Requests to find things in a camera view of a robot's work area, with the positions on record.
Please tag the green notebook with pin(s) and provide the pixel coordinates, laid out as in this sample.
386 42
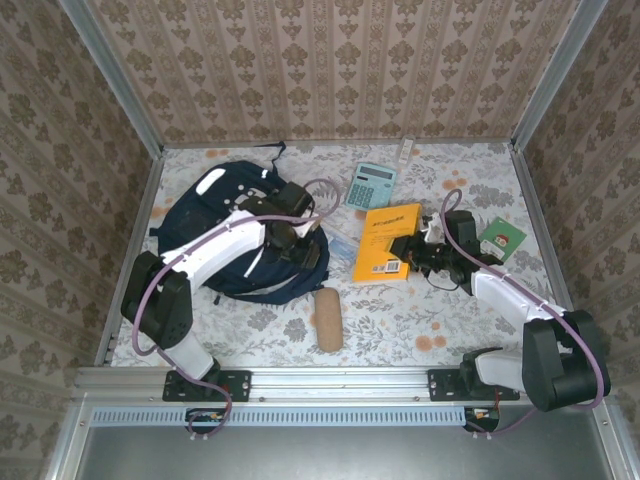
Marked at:
505 237

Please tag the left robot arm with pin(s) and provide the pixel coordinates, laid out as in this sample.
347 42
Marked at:
225 245

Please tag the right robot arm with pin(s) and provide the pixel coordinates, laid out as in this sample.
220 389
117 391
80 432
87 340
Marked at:
510 295

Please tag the grey metal sheet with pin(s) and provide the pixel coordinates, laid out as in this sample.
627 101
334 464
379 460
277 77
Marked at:
325 455

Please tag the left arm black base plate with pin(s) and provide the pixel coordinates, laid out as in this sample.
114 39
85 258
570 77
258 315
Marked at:
237 385

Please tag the ruler set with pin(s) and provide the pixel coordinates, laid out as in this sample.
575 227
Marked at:
345 247

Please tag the aluminium frame corner post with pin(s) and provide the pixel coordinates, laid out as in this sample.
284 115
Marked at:
560 70
110 70

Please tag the yellow paperback book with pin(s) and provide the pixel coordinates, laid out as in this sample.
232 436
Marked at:
380 240

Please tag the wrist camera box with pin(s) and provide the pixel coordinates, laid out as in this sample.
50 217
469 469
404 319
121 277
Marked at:
462 230
296 199

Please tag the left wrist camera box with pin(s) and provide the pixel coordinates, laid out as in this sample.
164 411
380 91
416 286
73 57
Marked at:
296 199

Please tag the mint green calculator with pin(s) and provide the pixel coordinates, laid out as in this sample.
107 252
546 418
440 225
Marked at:
370 185

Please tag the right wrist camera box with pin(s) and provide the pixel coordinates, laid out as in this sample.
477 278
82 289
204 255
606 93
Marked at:
462 230

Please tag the aluminium table back rail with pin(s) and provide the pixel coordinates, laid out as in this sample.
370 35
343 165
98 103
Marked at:
350 143

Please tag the aluminium table side rail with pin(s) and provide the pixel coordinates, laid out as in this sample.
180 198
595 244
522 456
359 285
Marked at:
151 180
549 250

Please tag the aluminium mounting rail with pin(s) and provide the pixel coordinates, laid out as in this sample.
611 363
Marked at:
340 382

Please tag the brown cork pencil case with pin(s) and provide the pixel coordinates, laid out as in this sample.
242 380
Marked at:
329 320

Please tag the black wiring connector bracket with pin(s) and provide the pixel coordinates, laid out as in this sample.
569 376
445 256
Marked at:
200 425
482 414

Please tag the clear plastic lead case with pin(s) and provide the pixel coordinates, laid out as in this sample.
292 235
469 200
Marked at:
406 150

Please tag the floral patterned table cover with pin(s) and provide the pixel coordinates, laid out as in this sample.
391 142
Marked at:
390 340

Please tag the navy blue backpack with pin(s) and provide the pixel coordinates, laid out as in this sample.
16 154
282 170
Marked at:
200 225

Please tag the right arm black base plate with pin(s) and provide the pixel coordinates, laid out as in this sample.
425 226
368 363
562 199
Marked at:
442 385

